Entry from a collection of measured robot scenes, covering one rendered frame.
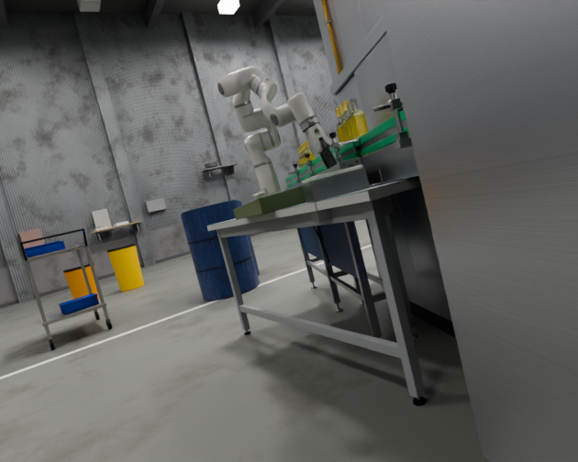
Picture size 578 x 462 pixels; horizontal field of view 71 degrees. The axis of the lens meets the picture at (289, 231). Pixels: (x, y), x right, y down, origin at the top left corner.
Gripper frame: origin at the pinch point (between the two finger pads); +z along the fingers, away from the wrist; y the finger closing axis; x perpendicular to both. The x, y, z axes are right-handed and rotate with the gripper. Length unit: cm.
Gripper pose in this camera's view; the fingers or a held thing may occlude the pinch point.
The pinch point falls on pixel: (329, 162)
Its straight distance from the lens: 160.9
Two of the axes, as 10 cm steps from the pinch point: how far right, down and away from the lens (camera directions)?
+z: 4.9, 8.7, 0.9
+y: -1.0, -0.5, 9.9
